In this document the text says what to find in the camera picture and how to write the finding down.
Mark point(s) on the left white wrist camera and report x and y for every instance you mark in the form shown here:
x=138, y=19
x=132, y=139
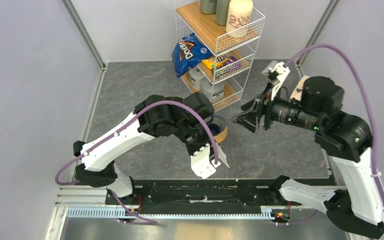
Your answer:
x=202, y=163

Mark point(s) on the blue ribbed coffee dripper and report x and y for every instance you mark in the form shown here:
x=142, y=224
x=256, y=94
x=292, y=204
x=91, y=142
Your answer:
x=217, y=125

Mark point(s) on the grey canister lower shelf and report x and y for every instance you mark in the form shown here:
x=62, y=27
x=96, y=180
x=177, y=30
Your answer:
x=214, y=92

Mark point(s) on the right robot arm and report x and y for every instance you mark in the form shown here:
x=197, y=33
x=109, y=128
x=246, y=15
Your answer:
x=346, y=138

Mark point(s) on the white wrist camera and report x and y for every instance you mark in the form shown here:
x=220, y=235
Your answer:
x=202, y=163
x=277, y=73

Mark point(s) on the white canister lower shelf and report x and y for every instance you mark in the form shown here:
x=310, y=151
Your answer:
x=195, y=78

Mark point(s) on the yellow M&M candy bag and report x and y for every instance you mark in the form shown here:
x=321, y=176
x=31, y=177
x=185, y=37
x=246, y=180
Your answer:
x=214, y=63

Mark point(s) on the wooden ring dripper stand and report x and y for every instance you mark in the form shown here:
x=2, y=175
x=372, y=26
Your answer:
x=220, y=137

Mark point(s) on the aluminium rail frame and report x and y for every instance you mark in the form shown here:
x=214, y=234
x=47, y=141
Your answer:
x=80, y=213

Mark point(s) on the grey green bottle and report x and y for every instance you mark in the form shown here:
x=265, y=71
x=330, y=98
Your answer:
x=222, y=10
x=208, y=7

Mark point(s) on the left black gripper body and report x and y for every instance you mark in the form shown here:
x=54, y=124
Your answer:
x=195, y=138

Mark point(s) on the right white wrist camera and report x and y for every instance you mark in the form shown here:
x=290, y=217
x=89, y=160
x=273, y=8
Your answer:
x=277, y=73

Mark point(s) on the white wire shelf rack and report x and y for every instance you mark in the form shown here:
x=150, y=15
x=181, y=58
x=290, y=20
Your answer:
x=234, y=76

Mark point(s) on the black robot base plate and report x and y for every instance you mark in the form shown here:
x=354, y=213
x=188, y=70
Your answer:
x=203, y=197

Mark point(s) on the cream white bottle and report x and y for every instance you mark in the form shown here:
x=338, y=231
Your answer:
x=239, y=15

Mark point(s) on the blue Doritos chip bag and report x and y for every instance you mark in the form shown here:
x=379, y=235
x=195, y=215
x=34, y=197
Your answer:
x=188, y=53

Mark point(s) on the single white paper filter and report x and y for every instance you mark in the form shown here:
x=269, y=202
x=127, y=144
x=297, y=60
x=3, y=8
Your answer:
x=222, y=156

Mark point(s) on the paper coffee filter stack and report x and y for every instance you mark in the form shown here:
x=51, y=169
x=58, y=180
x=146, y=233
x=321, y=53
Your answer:
x=297, y=92

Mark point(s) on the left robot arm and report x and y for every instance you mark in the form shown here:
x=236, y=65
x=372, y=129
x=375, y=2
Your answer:
x=187, y=119

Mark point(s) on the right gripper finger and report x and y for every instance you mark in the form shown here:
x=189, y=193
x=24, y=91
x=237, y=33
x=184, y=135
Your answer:
x=258, y=105
x=249, y=120

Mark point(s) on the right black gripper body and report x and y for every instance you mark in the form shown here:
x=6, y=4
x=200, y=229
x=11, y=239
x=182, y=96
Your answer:
x=285, y=112

